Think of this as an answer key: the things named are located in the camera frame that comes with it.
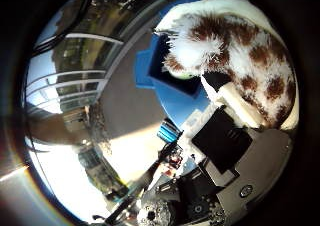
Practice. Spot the white window frame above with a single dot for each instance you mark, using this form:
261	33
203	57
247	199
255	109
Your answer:
73	82

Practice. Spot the blue plastic container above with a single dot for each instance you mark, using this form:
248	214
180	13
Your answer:
160	72

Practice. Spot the brown spotted white plush toy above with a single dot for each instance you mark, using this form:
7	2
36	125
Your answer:
240	46

